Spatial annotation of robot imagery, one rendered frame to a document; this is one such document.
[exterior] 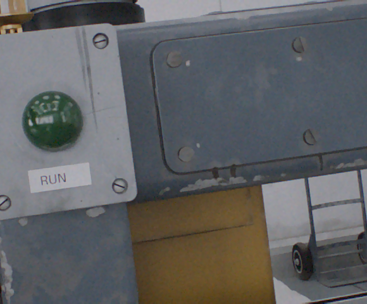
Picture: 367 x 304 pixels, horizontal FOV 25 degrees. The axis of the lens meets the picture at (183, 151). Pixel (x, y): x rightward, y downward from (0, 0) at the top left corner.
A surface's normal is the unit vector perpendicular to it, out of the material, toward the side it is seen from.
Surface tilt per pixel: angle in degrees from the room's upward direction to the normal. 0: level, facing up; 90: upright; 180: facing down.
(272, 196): 89
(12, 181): 90
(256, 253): 90
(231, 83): 90
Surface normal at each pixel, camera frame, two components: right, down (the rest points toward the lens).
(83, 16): 0.11, 0.04
